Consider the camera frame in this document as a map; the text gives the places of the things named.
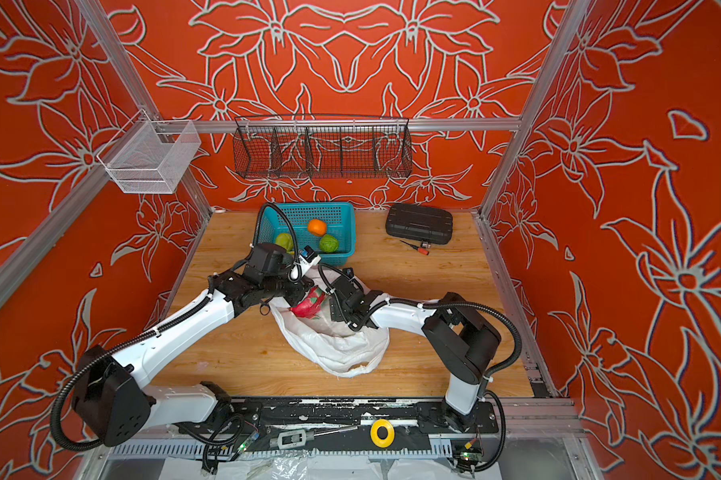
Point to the clear plastic wall bin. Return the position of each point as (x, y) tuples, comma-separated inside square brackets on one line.
[(143, 159)]

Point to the yellow tape roll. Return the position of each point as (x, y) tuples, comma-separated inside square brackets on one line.
[(382, 433)]

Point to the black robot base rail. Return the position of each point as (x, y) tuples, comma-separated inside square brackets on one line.
[(337, 425)]

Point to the red handled screwdriver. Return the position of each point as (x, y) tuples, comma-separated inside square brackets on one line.
[(420, 249)]

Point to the orange fruit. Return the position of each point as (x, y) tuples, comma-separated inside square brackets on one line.
[(317, 227)]

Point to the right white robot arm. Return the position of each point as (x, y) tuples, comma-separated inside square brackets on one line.
[(473, 341)]

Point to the white plastic bag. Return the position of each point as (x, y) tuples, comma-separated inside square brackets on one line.
[(331, 345)]

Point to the teal plastic basket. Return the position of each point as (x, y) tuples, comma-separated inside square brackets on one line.
[(295, 217)]

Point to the pink dragon fruit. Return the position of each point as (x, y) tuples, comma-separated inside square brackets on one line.
[(311, 305)]

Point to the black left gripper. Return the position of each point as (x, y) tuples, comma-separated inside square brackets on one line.
[(302, 286)]

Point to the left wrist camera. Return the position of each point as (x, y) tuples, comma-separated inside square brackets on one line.
[(305, 259)]

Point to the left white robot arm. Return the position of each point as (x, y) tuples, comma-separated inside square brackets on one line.
[(110, 398)]

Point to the black wire wall basket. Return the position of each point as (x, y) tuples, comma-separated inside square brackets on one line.
[(323, 147)]

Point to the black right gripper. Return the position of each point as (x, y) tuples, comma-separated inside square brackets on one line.
[(334, 314)]

